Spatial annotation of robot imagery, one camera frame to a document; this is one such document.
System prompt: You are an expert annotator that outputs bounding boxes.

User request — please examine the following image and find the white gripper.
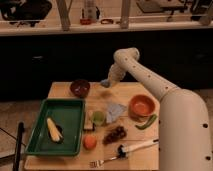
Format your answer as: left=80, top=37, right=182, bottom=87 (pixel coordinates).
left=108, top=63, right=126, bottom=86

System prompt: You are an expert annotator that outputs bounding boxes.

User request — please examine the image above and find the blue-grey sponge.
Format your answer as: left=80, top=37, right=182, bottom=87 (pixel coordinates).
left=100, top=79, right=110, bottom=88

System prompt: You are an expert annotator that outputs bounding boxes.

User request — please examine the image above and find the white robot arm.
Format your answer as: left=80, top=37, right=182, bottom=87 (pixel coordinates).
left=108, top=48, right=213, bottom=171

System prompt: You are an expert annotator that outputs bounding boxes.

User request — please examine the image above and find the dark purple bowl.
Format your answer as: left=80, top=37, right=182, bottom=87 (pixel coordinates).
left=70, top=79, right=90, bottom=98

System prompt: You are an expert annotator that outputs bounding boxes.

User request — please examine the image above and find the orange bowl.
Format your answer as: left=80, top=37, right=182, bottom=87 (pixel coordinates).
left=128, top=94, right=155, bottom=118

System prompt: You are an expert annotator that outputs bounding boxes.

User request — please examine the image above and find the light blue cloth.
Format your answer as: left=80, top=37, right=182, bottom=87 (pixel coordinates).
left=106, top=102, right=127, bottom=124

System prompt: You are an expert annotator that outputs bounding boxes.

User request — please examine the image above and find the green cup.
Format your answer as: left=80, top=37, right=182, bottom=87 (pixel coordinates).
left=91, top=111, right=105, bottom=126

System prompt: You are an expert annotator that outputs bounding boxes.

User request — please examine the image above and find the small wooden block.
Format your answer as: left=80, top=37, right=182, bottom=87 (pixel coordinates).
left=84, top=112, right=93, bottom=131

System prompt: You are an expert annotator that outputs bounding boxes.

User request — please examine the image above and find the dark grape bunch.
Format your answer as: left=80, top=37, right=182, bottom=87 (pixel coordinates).
left=103, top=126, right=127, bottom=145

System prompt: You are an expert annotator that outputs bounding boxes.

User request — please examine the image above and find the green chili pepper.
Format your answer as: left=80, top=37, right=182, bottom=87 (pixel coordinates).
left=135, top=114, right=157, bottom=130

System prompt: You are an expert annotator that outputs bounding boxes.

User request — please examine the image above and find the red object on shelf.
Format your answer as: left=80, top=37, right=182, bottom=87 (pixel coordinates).
left=80, top=18, right=92, bottom=25

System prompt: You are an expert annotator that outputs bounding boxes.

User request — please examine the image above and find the green plastic tray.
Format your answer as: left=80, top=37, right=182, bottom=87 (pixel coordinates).
left=26, top=99, right=85, bottom=156

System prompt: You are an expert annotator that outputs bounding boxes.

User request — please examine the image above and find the orange round fruit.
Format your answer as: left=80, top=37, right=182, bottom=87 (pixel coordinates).
left=83, top=135, right=97, bottom=150

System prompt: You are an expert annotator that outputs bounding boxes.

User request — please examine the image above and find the yellow corn cob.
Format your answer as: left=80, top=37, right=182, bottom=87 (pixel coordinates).
left=47, top=118, right=63, bottom=142

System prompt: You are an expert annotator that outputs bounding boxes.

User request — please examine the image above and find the silver fork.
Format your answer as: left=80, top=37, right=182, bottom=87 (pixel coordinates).
left=89, top=156, right=119, bottom=168

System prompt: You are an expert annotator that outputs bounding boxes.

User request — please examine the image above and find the black office chair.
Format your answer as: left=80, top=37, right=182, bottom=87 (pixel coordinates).
left=0, top=0, right=52, bottom=27

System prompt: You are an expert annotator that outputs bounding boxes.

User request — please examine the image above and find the black pole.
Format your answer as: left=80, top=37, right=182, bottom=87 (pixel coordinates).
left=12, top=122, right=24, bottom=171

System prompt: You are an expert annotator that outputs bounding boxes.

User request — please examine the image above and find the white handled dish brush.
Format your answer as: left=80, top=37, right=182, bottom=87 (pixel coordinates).
left=118, top=139, right=159, bottom=158

